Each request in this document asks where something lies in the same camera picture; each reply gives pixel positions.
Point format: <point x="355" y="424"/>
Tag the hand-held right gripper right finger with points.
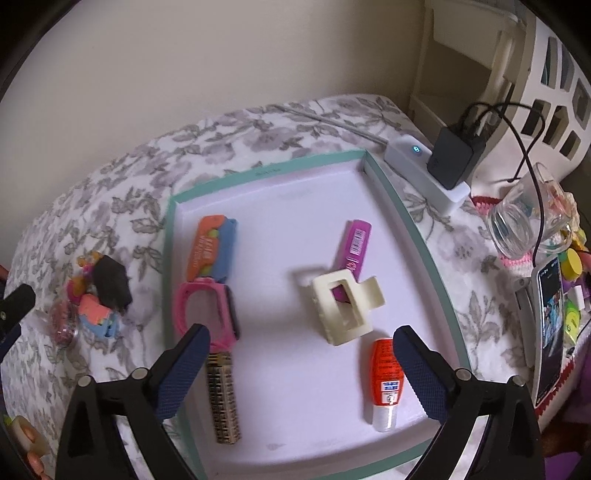
<point x="420" y="374"/>

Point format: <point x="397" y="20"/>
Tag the clear glass jar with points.
<point x="512" y="221"/>

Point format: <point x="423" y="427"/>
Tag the yellow round container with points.
<point x="575" y="263"/>

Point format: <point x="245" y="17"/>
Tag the pink doll toy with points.
<point x="76" y="288"/>

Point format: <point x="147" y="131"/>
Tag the white plastic laundry basket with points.
<point x="531" y="69"/>

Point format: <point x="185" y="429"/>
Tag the cream round object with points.
<point x="39" y="443"/>

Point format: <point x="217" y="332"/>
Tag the white wooden shelf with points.
<point x="503" y="50"/>

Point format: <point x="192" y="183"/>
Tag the orange glue bottle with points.
<point x="385" y="369"/>

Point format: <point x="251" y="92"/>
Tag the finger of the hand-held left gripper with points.
<point x="16" y="300"/>

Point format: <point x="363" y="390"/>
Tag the person's left hand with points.
<point x="37" y="463"/>

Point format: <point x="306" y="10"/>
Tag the silver phone stand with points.
<point x="524" y="314"/>

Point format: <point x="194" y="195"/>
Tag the orange and blue toy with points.
<point x="203" y="244"/>
<point x="94" y="316"/>

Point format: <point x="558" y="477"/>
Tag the black plug adapter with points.
<point x="111" y="281"/>

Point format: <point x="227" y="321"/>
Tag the teal shallow tray box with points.
<point x="286" y="240"/>

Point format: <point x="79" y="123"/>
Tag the lime green item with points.
<point x="572" y="321"/>

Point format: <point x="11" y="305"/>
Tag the pink tube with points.
<point x="355" y="244"/>

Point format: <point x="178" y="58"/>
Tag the cream hair claw clip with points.
<point x="344" y="323"/>

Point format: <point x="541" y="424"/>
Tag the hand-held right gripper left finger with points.
<point x="182" y="374"/>

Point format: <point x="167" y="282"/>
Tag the white power strip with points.
<point x="406" y="154"/>

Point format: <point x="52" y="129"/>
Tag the smartphone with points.
<point x="551" y="332"/>

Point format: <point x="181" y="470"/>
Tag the black wall charger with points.
<point x="452" y="157"/>

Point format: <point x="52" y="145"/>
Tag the gold black patterned box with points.
<point x="224" y="401"/>

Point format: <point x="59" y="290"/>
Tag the pink wrist watch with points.
<point x="225" y="300"/>

